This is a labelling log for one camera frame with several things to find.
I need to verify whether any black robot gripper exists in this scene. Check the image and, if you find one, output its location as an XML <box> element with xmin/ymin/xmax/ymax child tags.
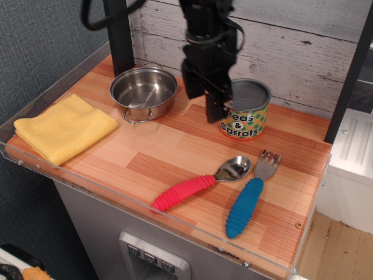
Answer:
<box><xmin>182</xmin><ymin>18</ymin><xmax>244</xmax><ymax>123</ymax></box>

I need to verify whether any peas and carrots toy can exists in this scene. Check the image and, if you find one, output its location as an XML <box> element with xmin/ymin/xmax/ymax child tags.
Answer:
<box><xmin>219</xmin><ymin>78</ymin><xmax>272</xmax><ymax>141</ymax></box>

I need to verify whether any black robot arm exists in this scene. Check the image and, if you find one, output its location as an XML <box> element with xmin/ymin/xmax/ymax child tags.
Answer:
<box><xmin>180</xmin><ymin>1</ymin><xmax>244</xmax><ymax>123</ymax></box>

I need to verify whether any stainless steel pot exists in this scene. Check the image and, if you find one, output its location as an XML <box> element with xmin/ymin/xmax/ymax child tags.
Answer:
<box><xmin>110</xmin><ymin>63</ymin><xmax>178</xmax><ymax>125</ymax></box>

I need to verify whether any yellow folded cloth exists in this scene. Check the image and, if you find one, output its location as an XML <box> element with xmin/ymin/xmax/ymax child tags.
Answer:
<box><xmin>14</xmin><ymin>94</ymin><xmax>118</xmax><ymax>166</ymax></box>

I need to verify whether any white toy sink unit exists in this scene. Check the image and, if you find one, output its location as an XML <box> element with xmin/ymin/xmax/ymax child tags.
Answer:
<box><xmin>315</xmin><ymin>108</ymin><xmax>372</xmax><ymax>233</ymax></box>

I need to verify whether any grey toy fridge cabinet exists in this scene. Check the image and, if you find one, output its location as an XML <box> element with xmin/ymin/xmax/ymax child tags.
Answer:
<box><xmin>54</xmin><ymin>181</ymin><xmax>266</xmax><ymax>279</ymax></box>

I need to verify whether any silver dispenser button panel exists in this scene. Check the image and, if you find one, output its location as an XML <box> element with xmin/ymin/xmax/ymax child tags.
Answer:
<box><xmin>119</xmin><ymin>231</ymin><xmax>191</xmax><ymax>279</ymax></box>

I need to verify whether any orange object at corner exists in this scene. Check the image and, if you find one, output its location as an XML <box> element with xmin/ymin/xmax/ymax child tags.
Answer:
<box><xmin>22</xmin><ymin>267</ymin><xmax>52</xmax><ymax>280</ymax></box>

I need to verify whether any spoon with pink handle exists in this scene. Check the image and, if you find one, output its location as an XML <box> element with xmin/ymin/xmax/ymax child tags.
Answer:
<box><xmin>151</xmin><ymin>156</ymin><xmax>251</xmax><ymax>212</ymax></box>

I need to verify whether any black left vertical post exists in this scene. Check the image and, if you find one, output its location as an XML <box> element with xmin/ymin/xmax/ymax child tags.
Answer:
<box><xmin>103</xmin><ymin>0</ymin><xmax>135</xmax><ymax>76</ymax></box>

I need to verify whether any black vertical post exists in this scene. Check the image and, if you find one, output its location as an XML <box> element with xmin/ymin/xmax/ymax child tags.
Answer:
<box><xmin>324</xmin><ymin>4</ymin><xmax>372</xmax><ymax>144</ymax></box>
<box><xmin>103</xmin><ymin>0</ymin><xmax>135</xmax><ymax>76</ymax></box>

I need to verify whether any fork with blue handle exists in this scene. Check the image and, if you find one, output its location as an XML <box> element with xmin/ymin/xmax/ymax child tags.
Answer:
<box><xmin>225</xmin><ymin>150</ymin><xmax>281</xmax><ymax>239</ymax></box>

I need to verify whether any black braided cable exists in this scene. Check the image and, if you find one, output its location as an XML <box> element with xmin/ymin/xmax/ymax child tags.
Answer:
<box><xmin>81</xmin><ymin>0</ymin><xmax>146</xmax><ymax>32</ymax></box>

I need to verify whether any clear acrylic guard rail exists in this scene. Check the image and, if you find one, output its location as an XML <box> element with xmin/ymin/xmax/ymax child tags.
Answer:
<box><xmin>1</xmin><ymin>45</ymin><xmax>331</xmax><ymax>279</ymax></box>

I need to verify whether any black right vertical post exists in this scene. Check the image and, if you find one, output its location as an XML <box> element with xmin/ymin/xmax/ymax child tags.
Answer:
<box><xmin>324</xmin><ymin>4</ymin><xmax>372</xmax><ymax>144</ymax></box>

